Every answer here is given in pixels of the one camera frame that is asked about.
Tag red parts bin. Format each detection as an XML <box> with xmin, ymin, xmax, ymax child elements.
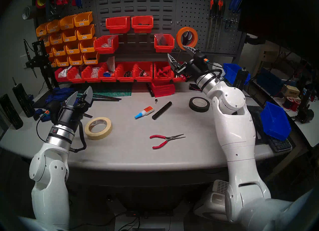
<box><xmin>115</xmin><ymin>62</ymin><xmax>136</xmax><ymax>82</ymax></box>
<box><xmin>154</xmin><ymin>34</ymin><xmax>175</xmax><ymax>53</ymax></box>
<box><xmin>67</xmin><ymin>66</ymin><xmax>86</xmax><ymax>83</ymax></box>
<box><xmin>172</xmin><ymin>62</ymin><xmax>188</xmax><ymax>82</ymax></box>
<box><xmin>81</xmin><ymin>65</ymin><xmax>105</xmax><ymax>83</ymax></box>
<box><xmin>106</xmin><ymin>16</ymin><xmax>131</xmax><ymax>34</ymax></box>
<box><xmin>98</xmin><ymin>63</ymin><xmax>120</xmax><ymax>82</ymax></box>
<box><xmin>153</xmin><ymin>62</ymin><xmax>175</xmax><ymax>81</ymax></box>
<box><xmin>135</xmin><ymin>62</ymin><xmax>153</xmax><ymax>82</ymax></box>
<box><xmin>150</xmin><ymin>81</ymin><xmax>175</xmax><ymax>98</ymax></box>
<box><xmin>94</xmin><ymin>35</ymin><xmax>119</xmax><ymax>54</ymax></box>
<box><xmin>131</xmin><ymin>15</ymin><xmax>154</xmax><ymax>34</ymax></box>
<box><xmin>55</xmin><ymin>67</ymin><xmax>73</xmax><ymax>82</ymax></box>

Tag orange bin labelled M3-6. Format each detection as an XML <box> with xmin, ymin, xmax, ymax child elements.
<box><xmin>79</xmin><ymin>38</ymin><xmax>97</xmax><ymax>53</ymax></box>

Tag red handled tools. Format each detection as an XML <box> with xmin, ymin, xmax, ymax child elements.
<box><xmin>157</xmin><ymin>67</ymin><xmax>173</xmax><ymax>80</ymax></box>

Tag grey duct tape roll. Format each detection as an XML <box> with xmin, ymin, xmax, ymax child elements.
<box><xmin>22</xmin><ymin>6</ymin><xmax>38</xmax><ymax>21</ymax></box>

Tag file with orange-black handle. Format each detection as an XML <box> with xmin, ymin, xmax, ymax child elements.
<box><xmin>206</xmin><ymin>0</ymin><xmax>216</xmax><ymax>52</ymax></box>
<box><xmin>217</xmin><ymin>0</ymin><xmax>226</xmax><ymax>49</ymax></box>

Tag orange bin labelled M2.5-5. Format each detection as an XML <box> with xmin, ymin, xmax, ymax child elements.
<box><xmin>68</xmin><ymin>54</ymin><xmax>84</xmax><ymax>66</ymax></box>

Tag white glue bottle orange label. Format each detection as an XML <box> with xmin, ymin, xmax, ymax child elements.
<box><xmin>135</xmin><ymin>106</ymin><xmax>154</xmax><ymax>120</ymax></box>

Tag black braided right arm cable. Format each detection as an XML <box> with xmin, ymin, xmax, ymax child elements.
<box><xmin>204</xmin><ymin>69</ymin><xmax>224</xmax><ymax>80</ymax></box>

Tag white air purifier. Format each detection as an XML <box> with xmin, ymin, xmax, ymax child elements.
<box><xmin>193</xmin><ymin>179</ymin><xmax>230</xmax><ymax>221</ymax></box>

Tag black keyboard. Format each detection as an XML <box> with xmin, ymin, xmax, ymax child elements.
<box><xmin>269</xmin><ymin>136</ymin><xmax>292</xmax><ymax>152</ymax></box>

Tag orange bin labelled M4-0.7 HEX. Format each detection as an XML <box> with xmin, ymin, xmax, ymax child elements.
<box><xmin>83</xmin><ymin>51</ymin><xmax>100</xmax><ymax>65</ymax></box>

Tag green cutting mat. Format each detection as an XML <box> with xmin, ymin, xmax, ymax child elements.
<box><xmin>75</xmin><ymin>88</ymin><xmax>132</xmax><ymax>97</ymax></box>

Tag orange bin labelled M4-6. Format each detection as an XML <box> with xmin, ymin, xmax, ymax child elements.
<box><xmin>62</xmin><ymin>28</ymin><xmax>79</xmax><ymax>43</ymax></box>

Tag black metal stand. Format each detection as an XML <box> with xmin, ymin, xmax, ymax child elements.
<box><xmin>25</xmin><ymin>41</ymin><xmax>59</xmax><ymax>91</ymax></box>

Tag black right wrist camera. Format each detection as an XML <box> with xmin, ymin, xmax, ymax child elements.
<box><xmin>194</xmin><ymin>52</ymin><xmax>209</xmax><ymax>65</ymax></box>

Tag red handled needle-nose pliers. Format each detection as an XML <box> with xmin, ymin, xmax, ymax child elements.
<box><xmin>150</xmin><ymin>134</ymin><xmax>186</xmax><ymax>150</ymax></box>

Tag black laptop stand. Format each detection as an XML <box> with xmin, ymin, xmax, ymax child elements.
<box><xmin>247</xmin><ymin>105</ymin><xmax>266</xmax><ymax>143</ymax></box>

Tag blue plastic bin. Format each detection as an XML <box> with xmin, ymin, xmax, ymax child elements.
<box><xmin>260</xmin><ymin>101</ymin><xmax>291</xmax><ymax>141</ymax></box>
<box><xmin>223</xmin><ymin>63</ymin><xmax>250</xmax><ymax>85</ymax></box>

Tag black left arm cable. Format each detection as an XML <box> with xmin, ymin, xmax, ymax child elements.
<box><xmin>70</xmin><ymin>119</ymin><xmax>87</xmax><ymax>153</ymax></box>

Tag beige masking tape roll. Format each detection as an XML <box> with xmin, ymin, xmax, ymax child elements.
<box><xmin>85</xmin><ymin>117</ymin><xmax>112</xmax><ymax>140</ymax></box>

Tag orange bin labelled M3-4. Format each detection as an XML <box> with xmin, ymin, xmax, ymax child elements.
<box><xmin>77</xmin><ymin>25</ymin><xmax>95</xmax><ymax>41</ymax></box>

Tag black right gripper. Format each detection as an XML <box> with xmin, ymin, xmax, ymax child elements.
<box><xmin>167</xmin><ymin>46</ymin><xmax>209</xmax><ymax>81</ymax></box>

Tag small cardboard box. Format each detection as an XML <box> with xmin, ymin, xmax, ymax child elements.
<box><xmin>281</xmin><ymin>84</ymin><xmax>300</xmax><ymax>98</ymax></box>

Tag red wire spool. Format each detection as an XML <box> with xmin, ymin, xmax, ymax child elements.
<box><xmin>282</xmin><ymin>96</ymin><xmax>299</xmax><ymax>111</ymax></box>

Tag dark blue storage crate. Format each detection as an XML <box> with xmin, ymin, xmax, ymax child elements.
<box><xmin>257</xmin><ymin>67</ymin><xmax>294</xmax><ymax>93</ymax></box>

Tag black monitor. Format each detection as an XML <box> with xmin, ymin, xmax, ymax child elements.
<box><xmin>237</xmin><ymin>0</ymin><xmax>319</xmax><ymax>66</ymax></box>

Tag black tape roll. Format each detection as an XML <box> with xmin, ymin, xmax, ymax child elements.
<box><xmin>189</xmin><ymin>96</ymin><xmax>210</xmax><ymax>113</ymax></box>

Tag orange bin labelled M4X4X6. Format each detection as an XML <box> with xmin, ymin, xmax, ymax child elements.
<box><xmin>49</xmin><ymin>32</ymin><xmax>64</xmax><ymax>45</ymax></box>

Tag orange bin labelled M3X8 BAD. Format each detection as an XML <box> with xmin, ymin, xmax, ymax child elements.
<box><xmin>47</xmin><ymin>20</ymin><xmax>61</xmax><ymax>33</ymax></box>

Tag thin black camera cable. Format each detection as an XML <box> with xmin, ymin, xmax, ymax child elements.
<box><xmin>36</xmin><ymin>114</ymin><xmax>48</xmax><ymax>143</ymax></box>

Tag orange bin labelled M3-8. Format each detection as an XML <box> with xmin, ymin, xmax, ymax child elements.
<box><xmin>65</xmin><ymin>41</ymin><xmax>81</xmax><ymax>55</ymax></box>

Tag clear plastic parts bag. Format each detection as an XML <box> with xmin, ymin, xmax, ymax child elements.
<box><xmin>101</xmin><ymin>36</ymin><xmax>116</xmax><ymax>48</ymax></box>

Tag silver tool holder rack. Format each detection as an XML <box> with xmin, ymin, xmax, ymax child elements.
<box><xmin>207</xmin><ymin>15</ymin><xmax>238</xmax><ymax>24</ymax></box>

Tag white crumpled packet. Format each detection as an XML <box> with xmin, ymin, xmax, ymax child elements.
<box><xmin>58</xmin><ymin>65</ymin><xmax>73</xmax><ymax>78</ymax></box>

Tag bag of black parts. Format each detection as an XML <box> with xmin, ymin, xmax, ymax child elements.
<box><xmin>156</xmin><ymin>33</ymin><xmax>172</xmax><ymax>46</ymax></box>

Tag dark metal C-clamp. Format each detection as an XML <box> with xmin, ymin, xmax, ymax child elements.
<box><xmin>46</xmin><ymin>0</ymin><xmax>66</xmax><ymax>19</ymax></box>

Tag short black rod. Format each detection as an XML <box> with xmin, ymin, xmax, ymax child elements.
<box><xmin>152</xmin><ymin>101</ymin><xmax>172</xmax><ymax>120</ymax></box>

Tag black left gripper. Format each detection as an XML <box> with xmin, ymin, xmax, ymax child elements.
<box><xmin>55</xmin><ymin>85</ymin><xmax>93</xmax><ymax>131</ymax></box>

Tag orange bin labelled M3X6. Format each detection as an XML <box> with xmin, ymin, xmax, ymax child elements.
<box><xmin>74</xmin><ymin>11</ymin><xmax>93</xmax><ymax>27</ymax></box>

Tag orange bin labelled M3-12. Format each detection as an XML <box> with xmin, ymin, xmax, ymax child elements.
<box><xmin>52</xmin><ymin>43</ymin><xmax>67</xmax><ymax>57</ymax></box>

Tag orange bin labelled M2.5-6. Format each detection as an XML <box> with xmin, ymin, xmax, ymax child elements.
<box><xmin>55</xmin><ymin>56</ymin><xmax>71</xmax><ymax>67</ymax></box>

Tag orange bin labelled M3X5X4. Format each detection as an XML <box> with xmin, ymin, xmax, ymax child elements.
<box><xmin>36</xmin><ymin>23</ymin><xmax>50</xmax><ymax>37</ymax></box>

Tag grey metal pegboard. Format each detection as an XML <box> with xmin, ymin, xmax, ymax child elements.
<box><xmin>32</xmin><ymin>0</ymin><xmax>246</xmax><ymax>56</ymax></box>

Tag orange tape roll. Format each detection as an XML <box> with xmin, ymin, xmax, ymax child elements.
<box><xmin>176</xmin><ymin>27</ymin><xmax>198</xmax><ymax>50</ymax></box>

